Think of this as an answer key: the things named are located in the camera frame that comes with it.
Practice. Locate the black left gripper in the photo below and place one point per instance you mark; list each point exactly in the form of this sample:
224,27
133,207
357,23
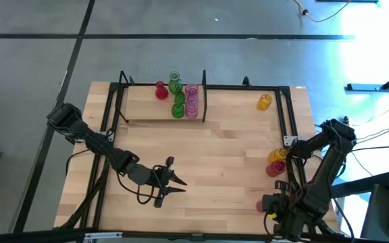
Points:
144,175

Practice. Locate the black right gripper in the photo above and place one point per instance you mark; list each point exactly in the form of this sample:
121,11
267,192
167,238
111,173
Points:
277,204

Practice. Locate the red teardrop glass vase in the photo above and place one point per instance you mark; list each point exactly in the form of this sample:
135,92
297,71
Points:
161,94

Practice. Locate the yellow ribbed glass vase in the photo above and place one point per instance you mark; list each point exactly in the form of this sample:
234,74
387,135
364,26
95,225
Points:
264,102

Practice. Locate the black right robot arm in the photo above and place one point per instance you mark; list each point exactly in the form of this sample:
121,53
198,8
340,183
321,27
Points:
329,168

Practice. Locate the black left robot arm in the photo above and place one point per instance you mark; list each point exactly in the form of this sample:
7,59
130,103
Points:
93,141

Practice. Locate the black desk crossbar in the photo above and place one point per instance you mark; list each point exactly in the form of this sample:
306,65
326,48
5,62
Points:
356,186

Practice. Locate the dark grey chair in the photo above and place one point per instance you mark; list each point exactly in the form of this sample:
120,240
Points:
378,216

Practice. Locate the small black plug adapter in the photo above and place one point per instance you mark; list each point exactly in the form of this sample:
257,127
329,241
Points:
345,119

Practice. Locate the black horizontal beam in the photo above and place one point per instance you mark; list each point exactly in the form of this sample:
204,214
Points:
46,236

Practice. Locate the grey desk base bar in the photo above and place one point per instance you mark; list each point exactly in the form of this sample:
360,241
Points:
366,87

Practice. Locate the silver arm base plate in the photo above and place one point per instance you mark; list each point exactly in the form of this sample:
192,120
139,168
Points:
290,140
110,135

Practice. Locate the wooden shelf with black frame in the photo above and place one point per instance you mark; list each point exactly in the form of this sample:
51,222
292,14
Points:
140,108

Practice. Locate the silver metal bracket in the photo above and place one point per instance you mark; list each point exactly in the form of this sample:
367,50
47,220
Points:
103,236

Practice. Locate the black aluminium rig frame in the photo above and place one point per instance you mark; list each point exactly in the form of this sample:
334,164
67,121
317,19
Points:
241,87

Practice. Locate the black frame clamp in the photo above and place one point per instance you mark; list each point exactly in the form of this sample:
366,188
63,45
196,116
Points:
246,81

